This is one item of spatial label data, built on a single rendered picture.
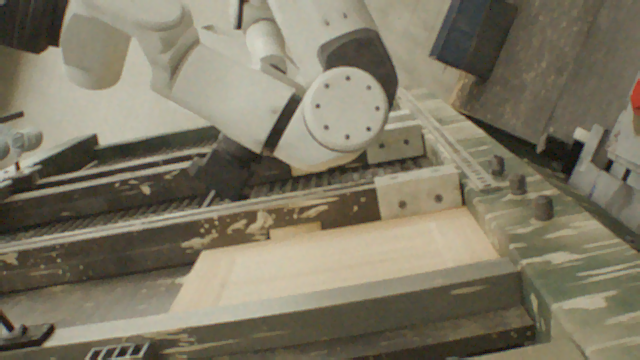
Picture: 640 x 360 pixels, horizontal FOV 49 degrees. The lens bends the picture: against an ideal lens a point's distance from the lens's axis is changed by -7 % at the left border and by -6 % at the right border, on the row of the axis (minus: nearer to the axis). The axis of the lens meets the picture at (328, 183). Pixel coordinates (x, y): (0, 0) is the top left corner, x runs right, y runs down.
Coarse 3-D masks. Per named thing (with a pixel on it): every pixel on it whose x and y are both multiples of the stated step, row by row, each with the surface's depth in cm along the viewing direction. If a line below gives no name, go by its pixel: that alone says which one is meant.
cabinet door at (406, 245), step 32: (384, 224) 109; (416, 224) 106; (448, 224) 103; (224, 256) 108; (256, 256) 106; (288, 256) 103; (320, 256) 101; (352, 256) 98; (384, 256) 96; (416, 256) 93; (448, 256) 90; (480, 256) 88; (192, 288) 96; (224, 288) 95; (256, 288) 93; (288, 288) 90; (320, 288) 88
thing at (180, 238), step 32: (320, 192) 114; (352, 192) 111; (384, 192) 111; (416, 192) 111; (448, 192) 111; (128, 224) 116; (160, 224) 112; (192, 224) 112; (224, 224) 112; (256, 224) 112; (288, 224) 112; (352, 224) 112; (0, 256) 114; (32, 256) 114; (64, 256) 114; (96, 256) 114; (128, 256) 113; (160, 256) 113; (192, 256) 113; (0, 288) 115
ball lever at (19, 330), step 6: (0, 312) 77; (0, 318) 77; (6, 318) 78; (6, 324) 78; (12, 324) 79; (18, 324) 80; (24, 324) 81; (6, 330) 79; (12, 330) 79; (18, 330) 79; (24, 330) 80; (6, 336) 79; (12, 336) 79; (18, 336) 79
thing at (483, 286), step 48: (336, 288) 81; (384, 288) 78; (432, 288) 76; (480, 288) 76; (96, 336) 78; (144, 336) 77; (192, 336) 77; (240, 336) 77; (288, 336) 77; (336, 336) 77
